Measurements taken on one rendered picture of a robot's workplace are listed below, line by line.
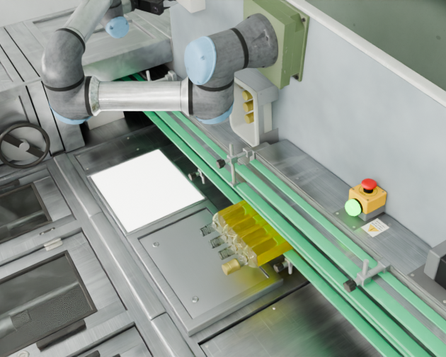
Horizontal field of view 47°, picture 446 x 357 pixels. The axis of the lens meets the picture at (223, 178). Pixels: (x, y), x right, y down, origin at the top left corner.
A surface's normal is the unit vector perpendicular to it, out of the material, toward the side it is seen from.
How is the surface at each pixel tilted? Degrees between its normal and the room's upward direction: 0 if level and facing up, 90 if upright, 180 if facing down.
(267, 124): 90
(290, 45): 90
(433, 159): 0
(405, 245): 90
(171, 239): 90
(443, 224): 0
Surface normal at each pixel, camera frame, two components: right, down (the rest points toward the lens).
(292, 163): -0.08, -0.78
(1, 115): 0.51, 0.51
